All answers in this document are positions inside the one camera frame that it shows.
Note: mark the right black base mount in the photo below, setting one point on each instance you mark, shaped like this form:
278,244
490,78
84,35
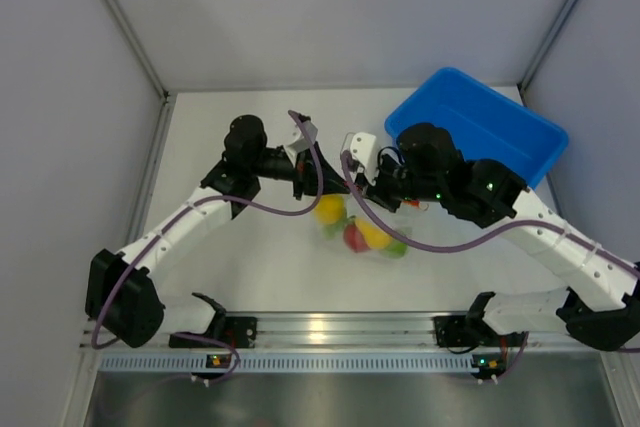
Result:
451,334

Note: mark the aluminium mounting rail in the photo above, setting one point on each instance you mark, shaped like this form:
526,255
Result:
356,330

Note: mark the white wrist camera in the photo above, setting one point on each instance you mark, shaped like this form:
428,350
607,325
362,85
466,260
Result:
302,136
362,149

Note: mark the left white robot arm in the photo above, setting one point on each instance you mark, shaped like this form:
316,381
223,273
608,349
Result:
123,288

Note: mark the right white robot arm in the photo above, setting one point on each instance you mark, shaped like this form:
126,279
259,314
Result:
598,304

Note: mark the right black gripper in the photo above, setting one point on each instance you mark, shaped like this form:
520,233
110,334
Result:
376,192

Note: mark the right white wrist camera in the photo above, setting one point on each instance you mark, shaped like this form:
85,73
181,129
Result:
362,149

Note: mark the green fake lime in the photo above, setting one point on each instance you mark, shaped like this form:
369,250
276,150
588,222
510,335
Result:
396,250

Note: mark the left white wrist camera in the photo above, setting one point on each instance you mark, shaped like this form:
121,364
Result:
302,136

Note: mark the red fake apple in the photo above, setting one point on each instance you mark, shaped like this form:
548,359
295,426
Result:
354,240

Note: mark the green fake lettuce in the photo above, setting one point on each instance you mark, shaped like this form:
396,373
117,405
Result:
335,230

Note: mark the clear zip top bag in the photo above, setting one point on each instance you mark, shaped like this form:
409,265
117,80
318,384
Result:
402,221

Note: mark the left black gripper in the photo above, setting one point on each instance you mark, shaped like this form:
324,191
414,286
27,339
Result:
305,174

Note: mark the slotted cable duct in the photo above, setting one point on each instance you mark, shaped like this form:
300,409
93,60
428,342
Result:
269,362

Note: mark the blue plastic bin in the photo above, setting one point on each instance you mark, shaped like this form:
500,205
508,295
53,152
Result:
483,123

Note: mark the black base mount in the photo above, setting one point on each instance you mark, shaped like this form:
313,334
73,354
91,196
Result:
235,331
451,334

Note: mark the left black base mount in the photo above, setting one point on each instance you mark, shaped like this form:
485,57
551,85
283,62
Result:
235,331

